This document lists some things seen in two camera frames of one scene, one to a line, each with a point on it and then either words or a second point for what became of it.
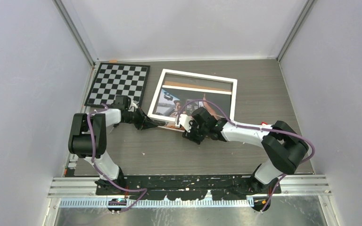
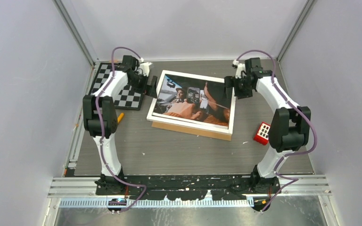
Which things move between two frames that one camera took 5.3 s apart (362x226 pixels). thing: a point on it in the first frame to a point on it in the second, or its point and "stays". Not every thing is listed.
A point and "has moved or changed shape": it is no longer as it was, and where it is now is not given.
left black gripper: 147,124 to 149,90
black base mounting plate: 183,187 stays
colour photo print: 172,102 has moved or changed shape
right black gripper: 191,135 to 229,82
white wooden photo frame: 152,109 stays
